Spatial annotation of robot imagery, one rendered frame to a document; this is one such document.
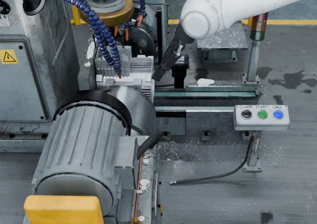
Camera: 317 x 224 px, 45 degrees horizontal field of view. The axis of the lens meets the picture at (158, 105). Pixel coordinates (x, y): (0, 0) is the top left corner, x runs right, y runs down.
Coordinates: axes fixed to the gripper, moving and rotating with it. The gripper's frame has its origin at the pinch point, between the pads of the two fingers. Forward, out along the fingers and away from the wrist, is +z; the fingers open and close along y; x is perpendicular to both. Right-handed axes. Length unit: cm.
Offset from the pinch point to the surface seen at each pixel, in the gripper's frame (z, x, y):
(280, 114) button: -16.7, 35.5, 18.8
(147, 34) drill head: 3.1, -5.0, -26.8
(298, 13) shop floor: 30, 168, -257
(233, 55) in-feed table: 8, 45, -56
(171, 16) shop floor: 95, 55, -255
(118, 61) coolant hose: -6.8, -17.4, 14.9
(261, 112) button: -13.9, 30.3, 18.2
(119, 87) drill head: 0.7, -13.4, 16.8
